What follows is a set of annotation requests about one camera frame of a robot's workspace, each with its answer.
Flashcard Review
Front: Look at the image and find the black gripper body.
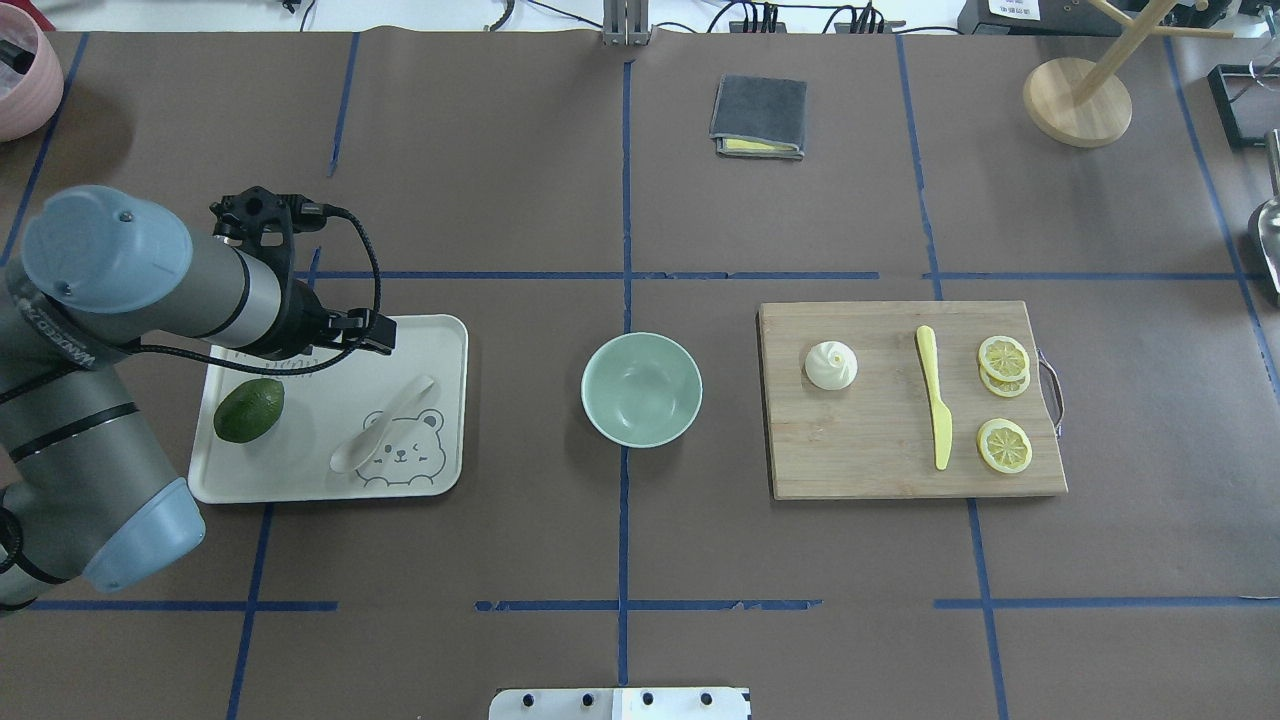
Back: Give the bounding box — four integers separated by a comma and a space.
262, 279, 337, 360

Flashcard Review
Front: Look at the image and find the white ceramic soup spoon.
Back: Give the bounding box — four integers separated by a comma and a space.
328, 374, 435, 474

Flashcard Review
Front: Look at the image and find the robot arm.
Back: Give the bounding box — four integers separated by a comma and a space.
1, 184, 396, 615

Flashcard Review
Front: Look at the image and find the light green bowl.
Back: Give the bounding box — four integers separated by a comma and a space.
580, 332, 704, 448

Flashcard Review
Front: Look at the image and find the pink bowl with ice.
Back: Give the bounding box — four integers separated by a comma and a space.
1, 3, 64, 142

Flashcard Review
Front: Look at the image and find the white bear serving tray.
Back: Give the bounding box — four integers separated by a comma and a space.
187, 314, 468, 503

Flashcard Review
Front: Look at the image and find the wooden cutting board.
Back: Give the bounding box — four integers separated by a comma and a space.
758, 301, 1068, 500

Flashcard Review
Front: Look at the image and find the yellow plastic knife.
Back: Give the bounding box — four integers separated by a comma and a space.
915, 325, 954, 471

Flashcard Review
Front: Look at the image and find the top stacked lemon slice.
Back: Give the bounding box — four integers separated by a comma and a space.
977, 334, 1030, 383

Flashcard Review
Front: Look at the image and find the stacked lemon slice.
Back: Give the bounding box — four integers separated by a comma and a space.
979, 369, 1030, 398
977, 334, 1030, 383

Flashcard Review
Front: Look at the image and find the lower stacked lemon slice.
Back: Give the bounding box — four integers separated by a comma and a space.
979, 369, 1030, 398

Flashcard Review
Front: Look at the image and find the single lemon slice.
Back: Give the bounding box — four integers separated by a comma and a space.
975, 418, 1034, 474

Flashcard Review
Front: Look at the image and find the wooden cup tree stand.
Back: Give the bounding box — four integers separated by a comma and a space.
1021, 1, 1235, 149

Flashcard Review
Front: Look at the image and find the metal scoop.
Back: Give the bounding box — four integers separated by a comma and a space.
1249, 129, 1279, 300

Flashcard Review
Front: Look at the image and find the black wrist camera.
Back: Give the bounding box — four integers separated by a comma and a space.
209, 186, 326, 272

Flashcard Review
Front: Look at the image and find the aluminium frame post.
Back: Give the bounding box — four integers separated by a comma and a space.
602, 0, 652, 47

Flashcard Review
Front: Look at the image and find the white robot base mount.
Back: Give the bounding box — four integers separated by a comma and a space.
488, 685, 753, 719

